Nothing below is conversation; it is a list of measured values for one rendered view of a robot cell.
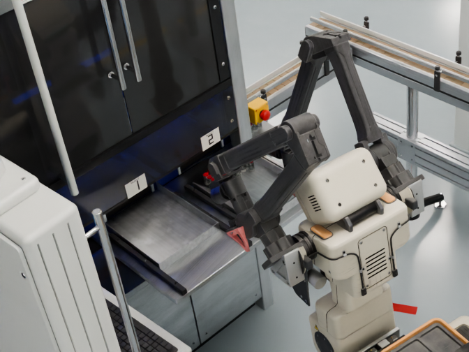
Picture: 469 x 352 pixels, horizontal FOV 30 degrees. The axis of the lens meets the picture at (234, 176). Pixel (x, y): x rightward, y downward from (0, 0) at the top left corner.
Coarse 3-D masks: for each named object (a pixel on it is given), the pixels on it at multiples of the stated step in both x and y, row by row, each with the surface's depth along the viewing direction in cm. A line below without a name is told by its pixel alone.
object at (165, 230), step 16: (160, 192) 316; (128, 208) 311; (144, 208) 310; (160, 208) 309; (176, 208) 308; (192, 208) 304; (112, 224) 305; (128, 224) 304; (144, 224) 303; (160, 224) 302; (176, 224) 301; (192, 224) 300; (208, 224) 299; (128, 240) 293; (144, 240) 297; (160, 240) 296; (176, 240) 295; (192, 240) 289; (144, 256) 289; (160, 256) 290; (176, 256) 287
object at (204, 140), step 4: (216, 128) 314; (212, 132) 313; (216, 132) 315; (204, 136) 311; (216, 136) 316; (204, 140) 312; (208, 140) 314; (212, 140) 315; (216, 140) 317; (204, 144) 313; (208, 144) 314; (212, 144) 316; (204, 148) 314
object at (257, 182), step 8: (256, 160) 323; (264, 160) 319; (256, 168) 320; (264, 168) 320; (272, 168) 317; (280, 168) 313; (248, 176) 317; (256, 176) 317; (264, 176) 316; (272, 176) 316; (248, 184) 313; (256, 184) 313; (264, 184) 312; (208, 192) 308; (248, 192) 310; (256, 192) 310; (264, 192) 309; (256, 200) 306; (288, 200) 304; (296, 200) 301; (232, 208) 299; (288, 208) 300; (280, 216) 299
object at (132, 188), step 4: (140, 176) 298; (144, 176) 299; (136, 180) 297; (140, 180) 298; (144, 180) 300; (128, 184) 295; (132, 184) 296; (136, 184) 298; (140, 184) 299; (144, 184) 301; (128, 188) 296; (132, 188) 297; (136, 188) 298; (140, 188) 300; (144, 188) 301; (128, 192) 297; (132, 192) 298; (136, 192) 299; (128, 196) 298
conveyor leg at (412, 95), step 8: (408, 88) 362; (408, 96) 365; (416, 96) 364; (408, 104) 367; (416, 104) 366; (408, 112) 370; (416, 112) 369; (408, 120) 372; (416, 120) 372; (408, 128) 375; (416, 128) 374; (408, 136) 377; (416, 136) 377; (408, 168) 388; (416, 168) 388; (416, 176) 391
